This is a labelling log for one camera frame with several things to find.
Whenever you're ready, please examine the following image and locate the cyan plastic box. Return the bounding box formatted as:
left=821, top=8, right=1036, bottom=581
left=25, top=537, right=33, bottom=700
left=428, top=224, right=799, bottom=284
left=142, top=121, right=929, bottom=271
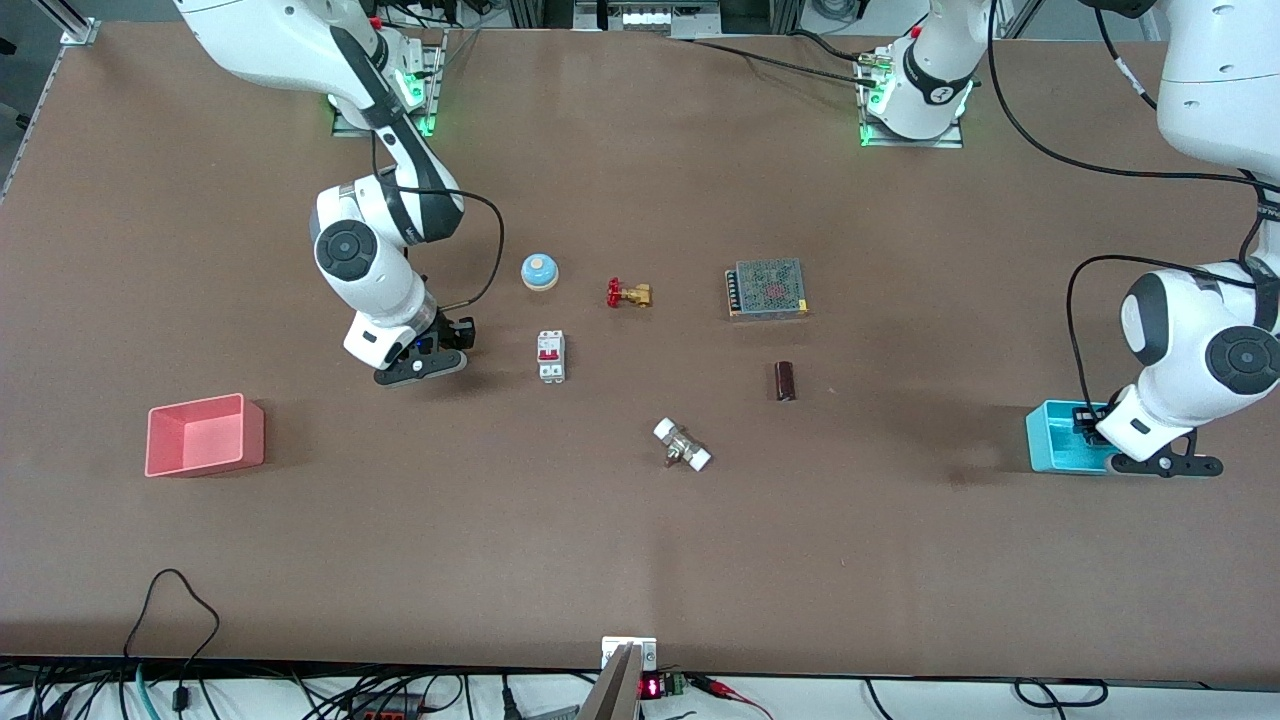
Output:
left=1026, top=400, right=1123, bottom=475

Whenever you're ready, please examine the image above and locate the metal valve with white caps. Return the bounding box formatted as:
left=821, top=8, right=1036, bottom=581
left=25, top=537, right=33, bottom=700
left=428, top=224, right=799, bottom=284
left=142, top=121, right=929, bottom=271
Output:
left=653, top=417, right=713, bottom=473

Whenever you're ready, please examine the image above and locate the pink plastic box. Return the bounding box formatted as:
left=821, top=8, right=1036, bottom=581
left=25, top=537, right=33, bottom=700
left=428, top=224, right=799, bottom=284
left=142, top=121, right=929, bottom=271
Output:
left=145, top=393, right=266, bottom=478

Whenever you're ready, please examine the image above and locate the metal mesh power supply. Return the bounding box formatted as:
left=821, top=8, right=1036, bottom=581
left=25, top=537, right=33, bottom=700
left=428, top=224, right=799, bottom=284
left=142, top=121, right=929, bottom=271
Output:
left=725, top=258, right=810, bottom=321

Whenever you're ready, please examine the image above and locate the grey equipment rack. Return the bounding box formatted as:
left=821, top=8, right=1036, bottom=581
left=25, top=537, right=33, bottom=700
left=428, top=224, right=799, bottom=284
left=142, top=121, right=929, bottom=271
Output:
left=573, top=0, right=723, bottom=37

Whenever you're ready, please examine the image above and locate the black power strip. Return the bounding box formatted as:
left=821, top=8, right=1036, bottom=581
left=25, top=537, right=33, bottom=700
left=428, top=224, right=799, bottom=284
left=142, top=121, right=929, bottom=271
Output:
left=340, top=694, right=426, bottom=720

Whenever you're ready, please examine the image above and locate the red clip lead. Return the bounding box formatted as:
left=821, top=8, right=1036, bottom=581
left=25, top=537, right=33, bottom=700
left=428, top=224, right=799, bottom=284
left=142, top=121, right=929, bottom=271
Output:
left=688, top=676, right=773, bottom=720

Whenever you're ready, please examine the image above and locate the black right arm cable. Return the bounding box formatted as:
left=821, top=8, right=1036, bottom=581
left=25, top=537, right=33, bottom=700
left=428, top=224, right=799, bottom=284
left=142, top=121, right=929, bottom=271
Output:
left=372, top=128, right=506, bottom=311

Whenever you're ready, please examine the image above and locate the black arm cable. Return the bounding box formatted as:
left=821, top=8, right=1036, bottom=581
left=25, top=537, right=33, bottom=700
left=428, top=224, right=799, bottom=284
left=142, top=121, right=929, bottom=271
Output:
left=372, top=128, right=506, bottom=311
left=988, top=0, right=1280, bottom=426

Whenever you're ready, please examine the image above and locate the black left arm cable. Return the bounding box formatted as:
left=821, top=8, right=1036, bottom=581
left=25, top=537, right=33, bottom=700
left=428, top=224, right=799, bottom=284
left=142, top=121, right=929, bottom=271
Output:
left=988, top=0, right=1280, bottom=426

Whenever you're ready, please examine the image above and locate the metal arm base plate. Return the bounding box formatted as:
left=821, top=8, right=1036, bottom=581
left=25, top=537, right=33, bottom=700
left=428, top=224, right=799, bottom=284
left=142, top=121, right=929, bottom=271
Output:
left=332, top=40, right=443, bottom=138
left=858, top=50, right=966, bottom=149

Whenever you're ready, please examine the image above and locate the black coiled cable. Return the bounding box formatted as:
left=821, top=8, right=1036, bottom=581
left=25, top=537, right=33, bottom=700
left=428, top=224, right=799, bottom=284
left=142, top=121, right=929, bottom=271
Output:
left=1013, top=677, right=1111, bottom=710

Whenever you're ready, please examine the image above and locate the white metal bracket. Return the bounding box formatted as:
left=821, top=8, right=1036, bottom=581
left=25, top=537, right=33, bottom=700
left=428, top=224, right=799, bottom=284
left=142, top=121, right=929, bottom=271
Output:
left=602, top=636, right=658, bottom=671

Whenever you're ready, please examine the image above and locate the black looped cable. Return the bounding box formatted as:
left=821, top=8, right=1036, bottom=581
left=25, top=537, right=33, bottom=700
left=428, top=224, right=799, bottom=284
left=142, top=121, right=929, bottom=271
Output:
left=122, top=568, right=223, bottom=713

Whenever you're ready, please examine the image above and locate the grey metal camera stand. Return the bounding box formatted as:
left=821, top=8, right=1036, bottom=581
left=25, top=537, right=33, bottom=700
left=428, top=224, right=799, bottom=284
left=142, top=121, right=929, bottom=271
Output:
left=578, top=645, right=642, bottom=720

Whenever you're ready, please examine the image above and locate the black cable across table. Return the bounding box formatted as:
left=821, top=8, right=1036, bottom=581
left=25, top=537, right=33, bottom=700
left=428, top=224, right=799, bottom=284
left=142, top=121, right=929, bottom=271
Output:
left=670, top=36, right=881, bottom=91

